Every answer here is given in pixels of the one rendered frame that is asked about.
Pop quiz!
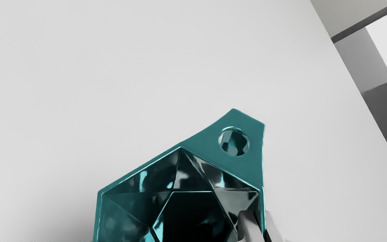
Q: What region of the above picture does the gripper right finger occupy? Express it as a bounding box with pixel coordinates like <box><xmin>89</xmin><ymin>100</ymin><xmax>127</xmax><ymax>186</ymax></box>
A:
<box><xmin>265</xmin><ymin>211</ymin><xmax>292</xmax><ymax>242</ymax></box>

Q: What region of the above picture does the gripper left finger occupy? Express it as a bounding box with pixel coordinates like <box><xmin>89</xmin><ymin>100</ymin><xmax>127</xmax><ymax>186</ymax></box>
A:
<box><xmin>236</xmin><ymin>210</ymin><xmax>265</xmax><ymax>242</ymax></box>

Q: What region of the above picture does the teal faceted mug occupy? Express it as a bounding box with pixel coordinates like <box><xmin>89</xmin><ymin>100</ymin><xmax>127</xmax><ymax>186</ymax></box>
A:
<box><xmin>93</xmin><ymin>108</ymin><xmax>266</xmax><ymax>242</ymax></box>

